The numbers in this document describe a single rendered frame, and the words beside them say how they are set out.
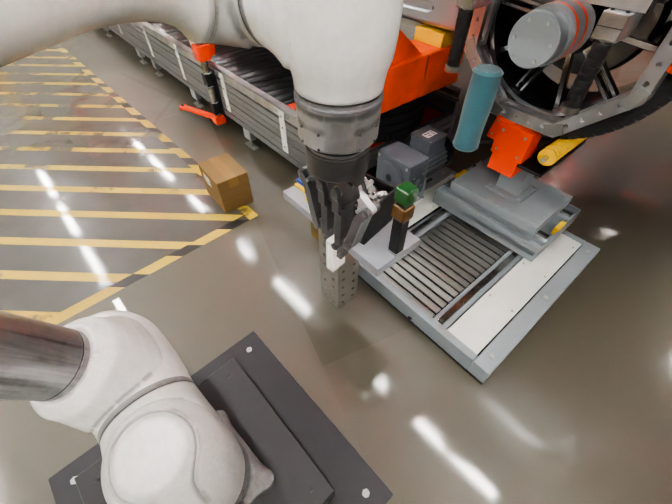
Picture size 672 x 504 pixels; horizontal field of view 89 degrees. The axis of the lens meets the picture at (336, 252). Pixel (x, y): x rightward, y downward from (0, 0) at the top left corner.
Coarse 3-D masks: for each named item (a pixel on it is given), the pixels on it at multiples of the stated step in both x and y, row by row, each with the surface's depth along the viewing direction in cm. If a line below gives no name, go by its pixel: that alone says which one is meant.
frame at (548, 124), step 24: (480, 24) 106; (480, 48) 112; (648, 72) 83; (504, 96) 116; (624, 96) 88; (648, 96) 85; (528, 120) 110; (552, 120) 105; (576, 120) 99; (600, 120) 95
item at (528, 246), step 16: (480, 160) 171; (448, 192) 158; (448, 208) 156; (464, 208) 149; (480, 208) 149; (576, 208) 147; (480, 224) 146; (496, 224) 140; (560, 224) 138; (496, 240) 144; (512, 240) 138; (528, 240) 137; (544, 240) 134; (528, 256) 136
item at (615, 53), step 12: (660, 12) 91; (648, 24) 94; (648, 36) 95; (612, 48) 102; (624, 48) 100; (636, 48) 98; (564, 60) 112; (576, 60) 110; (612, 60) 103; (576, 72) 112
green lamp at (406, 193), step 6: (402, 186) 76; (408, 186) 76; (414, 186) 76; (396, 192) 77; (402, 192) 75; (408, 192) 75; (414, 192) 76; (396, 198) 78; (402, 198) 76; (408, 198) 75; (414, 198) 77; (402, 204) 77; (408, 204) 77
